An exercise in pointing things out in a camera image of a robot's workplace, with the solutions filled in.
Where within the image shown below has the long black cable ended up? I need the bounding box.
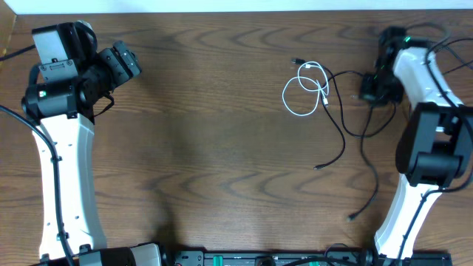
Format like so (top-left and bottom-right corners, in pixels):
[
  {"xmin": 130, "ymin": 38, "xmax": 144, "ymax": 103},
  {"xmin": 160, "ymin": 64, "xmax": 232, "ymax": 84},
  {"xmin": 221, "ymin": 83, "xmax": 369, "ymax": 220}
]
[{"xmin": 347, "ymin": 36, "xmax": 473, "ymax": 222}]

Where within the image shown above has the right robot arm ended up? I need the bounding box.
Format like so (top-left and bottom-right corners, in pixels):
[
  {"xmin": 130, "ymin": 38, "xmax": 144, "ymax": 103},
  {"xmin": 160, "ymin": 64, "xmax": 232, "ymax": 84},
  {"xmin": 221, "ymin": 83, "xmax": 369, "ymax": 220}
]
[{"xmin": 358, "ymin": 26, "xmax": 472, "ymax": 265}]

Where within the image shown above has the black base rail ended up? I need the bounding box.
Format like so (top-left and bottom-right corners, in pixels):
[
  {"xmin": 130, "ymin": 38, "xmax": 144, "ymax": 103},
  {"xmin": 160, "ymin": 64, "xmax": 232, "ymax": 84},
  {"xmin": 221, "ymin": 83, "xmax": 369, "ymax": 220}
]
[{"xmin": 172, "ymin": 248, "xmax": 453, "ymax": 266}]

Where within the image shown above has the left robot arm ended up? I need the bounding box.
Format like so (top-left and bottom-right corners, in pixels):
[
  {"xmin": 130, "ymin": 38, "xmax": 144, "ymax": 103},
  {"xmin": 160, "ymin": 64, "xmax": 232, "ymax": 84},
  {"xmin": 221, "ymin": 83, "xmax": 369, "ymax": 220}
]
[{"xmin": 21, "ymin": 21, "xmax": 163, "ymax": 265}]

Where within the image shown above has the short black cable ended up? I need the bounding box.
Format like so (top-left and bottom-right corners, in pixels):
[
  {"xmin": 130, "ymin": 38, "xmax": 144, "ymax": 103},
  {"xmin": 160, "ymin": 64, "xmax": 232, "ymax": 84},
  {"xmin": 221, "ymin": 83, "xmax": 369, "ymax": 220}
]
[{"xmin": 290, "ymin": 57, "xmax": 398, "ymax": 171}]

